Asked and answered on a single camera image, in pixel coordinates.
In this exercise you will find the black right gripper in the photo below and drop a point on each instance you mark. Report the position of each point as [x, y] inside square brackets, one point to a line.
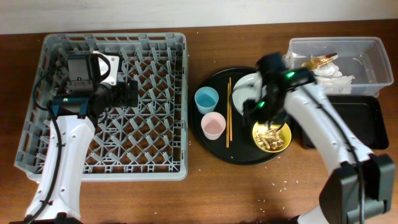
[252, 114]

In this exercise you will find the right wooden chopstick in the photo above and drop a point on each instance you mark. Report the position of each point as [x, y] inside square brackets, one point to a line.
[230, 111]

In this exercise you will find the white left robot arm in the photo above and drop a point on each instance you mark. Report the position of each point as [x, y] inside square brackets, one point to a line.
[72, 128]

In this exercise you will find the white crumpled paper towel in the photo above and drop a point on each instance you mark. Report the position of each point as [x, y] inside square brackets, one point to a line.
[332, 80]

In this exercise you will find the round black tray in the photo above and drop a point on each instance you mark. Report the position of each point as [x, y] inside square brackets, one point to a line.
[242, 149]

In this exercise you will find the clear plastic bin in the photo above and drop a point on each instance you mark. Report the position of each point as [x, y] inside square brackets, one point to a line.
[363, 57]

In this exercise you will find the food scraps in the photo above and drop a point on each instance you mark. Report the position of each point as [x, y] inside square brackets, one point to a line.
[268, 138]

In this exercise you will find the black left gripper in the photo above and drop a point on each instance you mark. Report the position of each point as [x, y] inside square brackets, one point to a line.
[122, 99]

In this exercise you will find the blue plastic cup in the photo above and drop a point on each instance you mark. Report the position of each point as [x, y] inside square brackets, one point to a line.
[206, 99]

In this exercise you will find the white round plate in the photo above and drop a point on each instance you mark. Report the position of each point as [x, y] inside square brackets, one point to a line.
[249, 87]

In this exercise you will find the brown Nescafe Gold wrapper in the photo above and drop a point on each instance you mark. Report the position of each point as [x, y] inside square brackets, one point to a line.
[317, 62]

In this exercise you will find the yellow bowl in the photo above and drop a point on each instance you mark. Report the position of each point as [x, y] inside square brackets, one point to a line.
[286, 134]

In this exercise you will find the grey dishwasher rack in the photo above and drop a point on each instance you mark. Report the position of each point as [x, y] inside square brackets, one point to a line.
[145, 143]

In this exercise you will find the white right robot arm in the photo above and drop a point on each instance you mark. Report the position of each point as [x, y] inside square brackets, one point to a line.
[360, 183]

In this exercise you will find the black rectangular tray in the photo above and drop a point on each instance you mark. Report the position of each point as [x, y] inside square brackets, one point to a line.
[363, 116]

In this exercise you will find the pink plastic cup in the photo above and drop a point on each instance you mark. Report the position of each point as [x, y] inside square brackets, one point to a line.
[213, 124]

